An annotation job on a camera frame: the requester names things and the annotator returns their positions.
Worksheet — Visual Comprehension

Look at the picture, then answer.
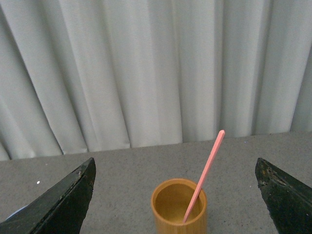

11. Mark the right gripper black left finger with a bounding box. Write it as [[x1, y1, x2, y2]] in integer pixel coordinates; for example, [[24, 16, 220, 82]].
[[0, 157, 96, 234]]

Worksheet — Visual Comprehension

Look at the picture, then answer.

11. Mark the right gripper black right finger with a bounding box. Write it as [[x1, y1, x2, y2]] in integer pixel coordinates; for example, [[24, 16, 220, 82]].
[[255, 158, 312, 234]]

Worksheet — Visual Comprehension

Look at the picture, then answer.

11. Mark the light blue plastic cup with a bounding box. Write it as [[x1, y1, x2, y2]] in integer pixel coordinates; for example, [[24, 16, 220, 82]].
[[5, 206, 27, 221]]

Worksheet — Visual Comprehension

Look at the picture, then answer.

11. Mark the bamboo chopstick holder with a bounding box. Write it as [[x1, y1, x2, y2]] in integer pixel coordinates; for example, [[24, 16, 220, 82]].
[[151, 178, 208, 234]]

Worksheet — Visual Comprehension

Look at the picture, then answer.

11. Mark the pink chopstick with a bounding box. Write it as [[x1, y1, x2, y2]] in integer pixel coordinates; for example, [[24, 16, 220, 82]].
[[182, 130, 225, 223]]

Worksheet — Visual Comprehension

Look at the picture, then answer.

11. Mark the white pleated curtain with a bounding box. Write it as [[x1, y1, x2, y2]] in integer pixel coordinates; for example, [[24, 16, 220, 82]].
[[0, 0, 312, 160]]

